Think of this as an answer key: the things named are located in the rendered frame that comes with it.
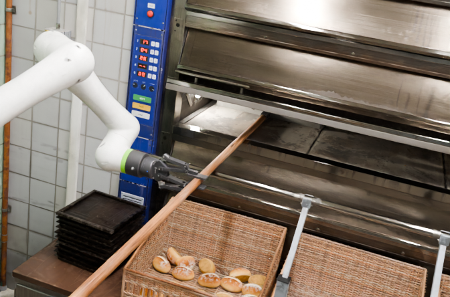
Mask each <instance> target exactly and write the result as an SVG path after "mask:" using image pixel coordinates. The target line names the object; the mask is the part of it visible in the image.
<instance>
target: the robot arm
mask: <svg viewBox="0 0 450 297"><path fill-rule="evenodd" d="M33 52H34V55H35V58H36V59H37V61H38V62H39V63H37V64H36V65H34V66H33V67H32V68H30V69H28V70H27V71H25V72H24V73H22V74H21V75H19V76H18V77H16V78H14V79H12V80H11V81H9V82H8V83H6V84H4V85H2V86H0V128H1V127H2V126H4V125H5V124H7V123H8V122H9V121H11V120H13V119H14V118H15V117H17V116H19V115H20V114H22V113H23V112H25V111H26V110H28V109H30V108H31V107H33V106H35V105H36V104H38V103H40V102H42V101H43V100H45V99H47V98H49V97H50V96H53V95H54V94H57V93H58V92H61V91H62V90H65V89H68V90H69V91H71V93H73V94H74V95H75V96H76V97H78V98H79V99H80V100H81V101H82V102H83V103H85V105H87V107H89V109H91V111H93V113H95V114H96V115H97V116H98V118H99V119H100V120H101V121H102V122H103V124H105V125H106V127H107V128H108V132H107V134H106V136H105V138H104V139H103V141H102V142H101V144H100V145H99V147H98V148H97V150H96V152H95V161H96V164H97V165H98V166H99V167H100V168H101V169H103V170H105V171H115V172H120V173H124V174H128V175H132V176H134V177H138V178H142V177H147V178H150V179H155V180H156V181H158V183H159V186H158V188H159V189H163V188H165V189H172V190H176V191H181V190H182V189H183V188H184V187H185V186H187V185H188V184H189V183H190V182H191V181H188V182H186V181H183V180H181V179H178V178H177V177H174V176H172V175H171V174H169V172H170V171H172V172H178V173H185V174H187V176H189V177H193V178H197V179H201V180H204V181H205V180H206V179H207V178H208V176H207V175H202V174H199V173H198V171H195V170H192V169H190V167H189V165H190V164H189V163H187V162H184V161H181V160H179V159H176V158H173V157H171V156H169V155H168V154H167V153H165V154H164V155H163V156H162V158H161V159H156V158H153V157H150V156H149V155H148V154H147V153H143V152H140V151H136V150H133V149H130V147H131V145H132V144H133V142H134V141H135V139H136V137H137V136H138V134H139V131H140V125H139V122H138V120H137V119H136V118H135V117H134V116H133V115H132V114H131V113H129V112H128V111H127V110H126V109H125V108H124V107H123V106H121V104H120V103H119V102H118V101H117V99H116V98H115V97H114V96H113V95H112V94H111V93H110V92H109V91H108V90H107V88H106V87H105V86H104V84H103V83H102V82H101V81H100V79H99V78H98V76H97V75H96V74H95V73H94V71H93V70H94V56H93V55H92V52H91V51H90V50H89V49H88V48H87V47H86V46H85V45H83V44H81V43H78V42H75V41H72V40H71V39H69V38H68V37H66V36H65V35H64V34H63V33H60V32H58V31H46V32H43V33H42V34H40V35H39V36H38V37H37V38H36V40H35V42H34V45H33ZM165 161H167V162H169V163H173V164H175V165H178V166H179V167H174V166H173V165H168V164H167V163H166V162H165ZM164 179H165V180H166V181H171V182H172V183H175V184H176V185H175V184H171V183H165V182H163V181H162V180H164Z"/></svg>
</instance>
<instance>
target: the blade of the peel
mask: <svg viewBox="0 0 450 297"><path fill-rule="evenodd" d="M216 105H217V106H223V107H226V108H231V109H235V110H240V111H243V112H249V113H252V114H257V115H260V114H261V113H262V112H263V111H262V110H256V109H254V110H253V109H251V108H247V107H244V106H239V105H235V104H230V103H227V102H222V101H218V100H217V104H216ZM269 118H275V119H278V120H283V121H287V122H292V123H295V124H300V125H304V126H309V127H313V128H318V129H320V128H321V126H322V124H316V123H313V122H308V121H304V120H299V119H296V118H291V117H287V116H282V115H279V114H273V113H271V114H270V117H269Z"/></svg>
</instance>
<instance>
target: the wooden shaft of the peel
mask: <svg viewBox="0 0 450 297"><path fill-rule="evenodd" d="M265 119H266V117H265V116H264V115H261V116H260V117H259V118H257V119H256V120H255V121H254V122H253V123H252V124H251V125H250V126H249V127H248V128H247V129H246V130H245V131H244V132H243V133H242V134H241V135H240V136H239V137H238V138H237V139H236V140H235V141H233V142H232V143H231V144H230V145H229V146H228V147H227V148H226V149H225V150H224V151H223V152H221V153H220V154H219V155H218V156H217V157H216V158H215V159H214V160H213V161H212V162H211V163H210V164H209V165H208V166H207V167H206V168H205V169H204V170H203V171H202V172H201V173H200V174H202V175H207V176H209V175H210V174H211V173H212V172H213V171H214V170H215V169H216V168H217V167H218V166H219V165H220V164H221V163H222V162H223V161H224V160H225V159H226V158H227V157H228V156H229V155H230V154H231V153H232V152H233V151H234V150H235V149H236V148H237V147H238V146H239V145H240V144H241V143H242V142H243V141H244V140H245V139H246V138H247V137H248V136H249V135H250V134H251V133H252V132H253V131H254V130H255V129H256V128H257V127H259V126H260V125H261V124H262V123H263V122H264V121H265ZM203 181H204V180H201V179H197V178H194V179H193V180H192V181H191V182H190V183H189V184H188V185H187V186H185V187H184V188H183V189H182V190H181V191H180V192H179V193H178V194H177V195H176V196H175V197H174V198H173V199H172V200H171V201H170V202H169V203H168V204H167V205H166V206H165V207H164V208H162V209H161V210H160V211H159V212H158V213H157V214H156V215H155V216H154V217H153V218H152V219H150V220H149V221H148V222H147V223H146V224H145V225H144V226H143V227H142V228H141V229H140V230H139V231H138V232H137V233H136V234H135V235H134V236H133V237H132V238H131V239H130V240H129V241H128V242H126V243H125V244H124V245H123V246H122V247H121V248H120V249H119V250H118V251H117V252H116V253H114V254H113V255H112V256H111V257H110V258H109V259H108V260H107V261H106V262H105V263H104V264H103V265H101V267H99V269H97V271H95V273H93V275H91V276H90V277H89V278H88V279H87V280H86V281H85V282H84V283H83V284H82V285H81V286H80V287H78V288H77V289H76V290H75V291H74V292H73V293H72V294H71V295H70V296H69V297H88V296H89V295H90V294H91V293H92V292H93V291H94V290H95V289H96V288H97V287H98V286H99V285H100V284H101V283H102V282H103V281H104V280H105V279H106V278H107V277H108V276H109V275H110V274H111V273H112V272H113V271H114V270H115V269H116V268H117V267H118V266H119V265H120V264H121V263H122V262H123V261H124V260H125V259H126V258H127V257H128V256H129V255H130V254H131V253H132V252H133V251H134V250H135V249H136V248H137V247H138V246H139V245H140V244H141V243H142V242H143V241H144V240H145V239H146V238H147V237H148V236H149V235H150V234H151V233H152V232H153V231H154V230H155V229H156V228H157V227H158V226H159V225H160V224H161V223H162V222H163V221H164V220H165V219H166V218H167V217H168V216H169V215H170V214H171V213H172V212H173V211H174V210H175V209H176V208H177V207H178V206H179V205H180V204H181V203H182V202H183V201H184V200H185V199H186V198H187V197H188V196H189V195H190V194H191V193H192V192H193V191H194V190H195V189H196V188H197V187H198V186H199V185H200V184H201V183H202V182H203Z"/></svg>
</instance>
